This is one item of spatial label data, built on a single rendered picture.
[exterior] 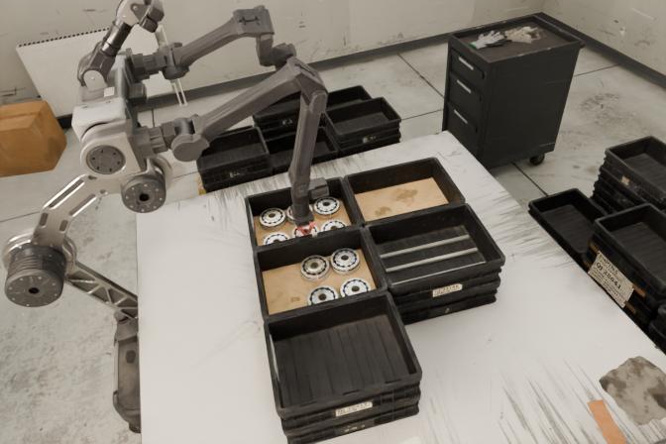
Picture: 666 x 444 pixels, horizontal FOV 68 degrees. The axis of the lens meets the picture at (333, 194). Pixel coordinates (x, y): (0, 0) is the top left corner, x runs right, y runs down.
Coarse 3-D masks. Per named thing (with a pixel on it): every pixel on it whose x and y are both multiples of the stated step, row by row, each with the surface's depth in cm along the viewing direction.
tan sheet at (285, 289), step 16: (272, 272) 175; (288, 272) 174; (368, 272) 172; (272, 288) 169; (288, 288) 169; (304, 288) 168; (336, 288) 167; (272, 304) 164; (288, 304) 164; (304, 304) 163
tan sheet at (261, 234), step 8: (312, 208) 199; (344, 208) 198; (256, 216) 198; (336, 216) 194; (344, 216) 194; (256, 224) 195; (288, 224) 193; (320, 224) 192; (256, 232) 191; (264, 232) 191; (272, 232) 190; (280, 232) 190; (288, 232) 190; (264, 240) 188
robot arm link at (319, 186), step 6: (312, 180) 168; (318, 180) 168; (324, 180) 169; (300, 186) 161; (312, 186) 167; (318, 186) 167; (324, 186) 168; (300, 192) 163; (306, 192) 164; (312, 192) 168; (318, 192) 169; (324, 192) 169; (312, 198) 171
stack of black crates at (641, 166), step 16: (624, 144) 253; (640, 144) 256; (656, 144) 254; (608, 160) 252; (624, 160) 259; (640, 160) 258; (656, 160) 257; (608, 176) 254; (624, 176) 243; (640, 176) 233; (656, 176) 247; (608, 192) 257; (624, 192) 247; (640, 192) 237; (656, 192) 227; (608, 208) 261; (624, 208) 248
